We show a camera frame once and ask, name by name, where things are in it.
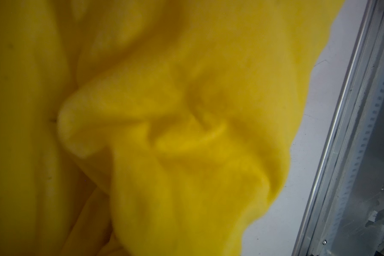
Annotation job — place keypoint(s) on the yellow shorts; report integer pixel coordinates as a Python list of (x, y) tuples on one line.
[(149, 128)]

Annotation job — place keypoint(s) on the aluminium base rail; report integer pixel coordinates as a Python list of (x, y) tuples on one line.
[(344, 215)]

